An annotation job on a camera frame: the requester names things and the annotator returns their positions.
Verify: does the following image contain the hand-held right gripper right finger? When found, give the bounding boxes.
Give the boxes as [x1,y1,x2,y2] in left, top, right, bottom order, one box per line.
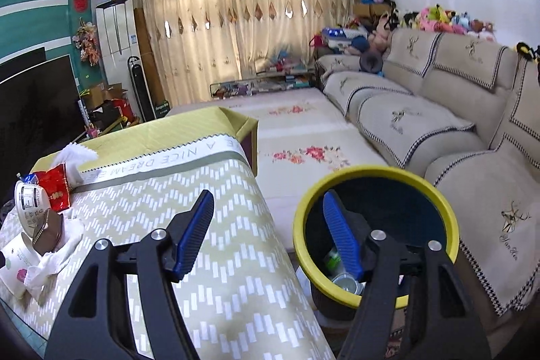
[323,191,492,360]

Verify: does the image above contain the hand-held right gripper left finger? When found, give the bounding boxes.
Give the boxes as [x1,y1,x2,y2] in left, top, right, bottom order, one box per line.
[44,189,216,360]

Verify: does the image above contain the white green drink bottle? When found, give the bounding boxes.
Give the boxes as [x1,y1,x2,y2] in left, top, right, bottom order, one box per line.
[324,248,342,274]

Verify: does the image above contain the white paper cup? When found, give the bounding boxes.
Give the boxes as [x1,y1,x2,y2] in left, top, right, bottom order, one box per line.
[331,273,364,295]

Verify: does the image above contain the black bin with yellow rim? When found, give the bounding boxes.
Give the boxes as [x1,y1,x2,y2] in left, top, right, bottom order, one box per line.
[292,165,460,321]

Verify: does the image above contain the white foam fruit net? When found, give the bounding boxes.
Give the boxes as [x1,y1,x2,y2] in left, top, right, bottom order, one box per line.
[51,143,100,186]

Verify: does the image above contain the white tissue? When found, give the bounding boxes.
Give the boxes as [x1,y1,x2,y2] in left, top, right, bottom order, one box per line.
[23,214,85,302]

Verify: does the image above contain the red snack packet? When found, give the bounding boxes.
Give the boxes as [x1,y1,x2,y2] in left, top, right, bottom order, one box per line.
[31,165,70,213]

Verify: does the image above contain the brown wrapper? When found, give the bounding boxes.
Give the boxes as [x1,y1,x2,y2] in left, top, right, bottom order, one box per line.
[31,210,64,255]

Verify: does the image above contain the pale green drink carton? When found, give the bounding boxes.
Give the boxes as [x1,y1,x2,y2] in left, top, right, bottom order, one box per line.
[0,236,41,299]

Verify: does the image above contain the patterned yellow green tablecloth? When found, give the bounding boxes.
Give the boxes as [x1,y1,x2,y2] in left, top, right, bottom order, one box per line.
[0,106,321,360]

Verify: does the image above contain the floral floor mat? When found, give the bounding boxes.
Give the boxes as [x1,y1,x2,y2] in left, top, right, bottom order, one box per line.
[169,88,401,251]

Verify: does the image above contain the beige sofa with embroidered covers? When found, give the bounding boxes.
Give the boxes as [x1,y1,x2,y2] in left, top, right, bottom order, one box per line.
[314,27,540,316]

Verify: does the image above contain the red box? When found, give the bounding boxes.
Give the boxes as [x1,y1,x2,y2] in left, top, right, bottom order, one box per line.
[105,99,131,124]

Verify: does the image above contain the black tower fan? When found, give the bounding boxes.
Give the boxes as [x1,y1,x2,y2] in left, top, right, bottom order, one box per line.
[127,56,155,122]

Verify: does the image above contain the low glass table with books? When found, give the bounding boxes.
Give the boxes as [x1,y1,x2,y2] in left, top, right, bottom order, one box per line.
[210,71,317,99]

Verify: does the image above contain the open cardboard boxes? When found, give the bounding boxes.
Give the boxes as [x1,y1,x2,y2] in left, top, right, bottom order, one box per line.
[82,83,129,108]

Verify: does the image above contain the grey neck pillow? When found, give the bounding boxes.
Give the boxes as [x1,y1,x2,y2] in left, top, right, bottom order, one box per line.
[360,51,384,74]

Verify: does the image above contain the blue star patterned bag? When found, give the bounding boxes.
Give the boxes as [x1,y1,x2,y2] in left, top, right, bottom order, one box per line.
[321,27,359,49]

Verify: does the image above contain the large black television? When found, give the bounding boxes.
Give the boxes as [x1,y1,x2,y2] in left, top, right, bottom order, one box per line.
[0,55,83,192]

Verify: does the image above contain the pink plush toy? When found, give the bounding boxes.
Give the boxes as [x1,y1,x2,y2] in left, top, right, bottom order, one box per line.
[371,16,391,51]

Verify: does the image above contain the beige embroidered curtain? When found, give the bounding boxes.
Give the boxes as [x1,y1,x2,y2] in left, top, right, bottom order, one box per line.
[127,0,241,120]
[225,0,353,78]

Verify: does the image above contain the white standing air conditioner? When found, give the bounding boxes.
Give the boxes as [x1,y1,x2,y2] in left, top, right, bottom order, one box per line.
[95,0,142,99]

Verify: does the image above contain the artificial flower decoration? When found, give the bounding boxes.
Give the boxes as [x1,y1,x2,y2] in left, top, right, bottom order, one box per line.
[74,18,100,67]

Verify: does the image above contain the row of plush toys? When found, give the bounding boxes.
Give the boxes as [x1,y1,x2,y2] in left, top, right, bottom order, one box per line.
[401,3,498,42]

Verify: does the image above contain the black yellow plush toy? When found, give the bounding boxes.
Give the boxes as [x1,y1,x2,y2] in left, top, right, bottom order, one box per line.
[515,41,540,62]

